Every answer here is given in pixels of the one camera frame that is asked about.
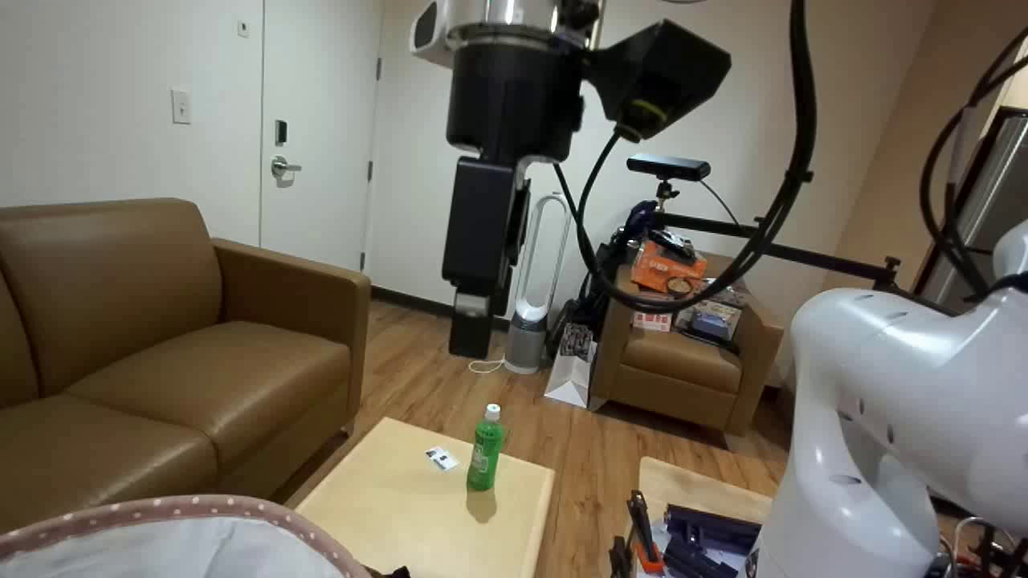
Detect white door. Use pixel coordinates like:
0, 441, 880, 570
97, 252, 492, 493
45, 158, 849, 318
258, 0, 385, 273

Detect silver door handle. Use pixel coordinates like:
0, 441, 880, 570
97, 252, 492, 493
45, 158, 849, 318
268, 154, 304, 189

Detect white power cord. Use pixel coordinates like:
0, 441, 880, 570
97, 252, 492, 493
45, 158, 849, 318
466, 355, 514, 379

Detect red and white box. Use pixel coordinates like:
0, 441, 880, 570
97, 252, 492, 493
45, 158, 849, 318
629, 307, 677, 338

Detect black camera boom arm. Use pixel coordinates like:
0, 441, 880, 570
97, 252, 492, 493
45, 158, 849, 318
652, 176, 906, 296

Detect orange package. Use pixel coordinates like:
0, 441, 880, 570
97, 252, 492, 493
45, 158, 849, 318
626, 239, 714, 299

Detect light wooden side table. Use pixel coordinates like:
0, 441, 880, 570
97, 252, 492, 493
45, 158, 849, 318
629, 454, 778, 578

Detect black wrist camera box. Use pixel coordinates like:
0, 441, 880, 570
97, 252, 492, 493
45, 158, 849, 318
586, 15, 735, 145

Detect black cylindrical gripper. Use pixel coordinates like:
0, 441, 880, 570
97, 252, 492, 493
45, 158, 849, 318
441, 23, 590, 363

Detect dark tool tray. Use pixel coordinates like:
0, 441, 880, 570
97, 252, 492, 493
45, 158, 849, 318
659, 505, 763, 578

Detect black camera stand base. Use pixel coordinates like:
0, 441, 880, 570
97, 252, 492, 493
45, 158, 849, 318
581, 196, 672, 326

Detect light wooden coffee table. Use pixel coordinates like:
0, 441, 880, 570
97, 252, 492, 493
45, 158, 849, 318
292, 414, 559, 578

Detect green plastic bottle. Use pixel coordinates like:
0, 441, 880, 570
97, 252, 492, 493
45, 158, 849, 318
463, 402, 507, 495

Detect white light switch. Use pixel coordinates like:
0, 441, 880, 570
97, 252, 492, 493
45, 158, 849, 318
166, 88, 197, 129

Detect small white card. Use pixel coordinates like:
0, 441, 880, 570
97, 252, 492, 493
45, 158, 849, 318
421, 446, 463, 475

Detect brown leather armchair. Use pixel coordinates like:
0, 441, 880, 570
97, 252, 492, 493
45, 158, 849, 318
587, 252, 786, 441

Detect white paper bag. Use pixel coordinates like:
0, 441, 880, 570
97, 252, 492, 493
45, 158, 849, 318
538, 318, 602, 413

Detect grey printed box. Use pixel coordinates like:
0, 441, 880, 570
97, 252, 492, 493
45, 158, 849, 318
676, 292, 747, 347

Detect black bar-shaped camera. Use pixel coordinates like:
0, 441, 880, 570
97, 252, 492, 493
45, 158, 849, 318
622, 152, 714, 185

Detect black looping cable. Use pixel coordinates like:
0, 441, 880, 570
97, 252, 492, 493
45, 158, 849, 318
916, 27, 1028, 307

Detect black and red hand tool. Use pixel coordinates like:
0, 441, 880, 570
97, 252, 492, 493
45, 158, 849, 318
622, 489, 667, 578

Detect dark framed panel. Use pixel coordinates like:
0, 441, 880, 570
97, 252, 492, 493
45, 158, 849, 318
916, 104, 1028, 316

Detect brown leather sofa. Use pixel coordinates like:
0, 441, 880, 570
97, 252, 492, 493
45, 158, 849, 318
0, 196, 377, 538

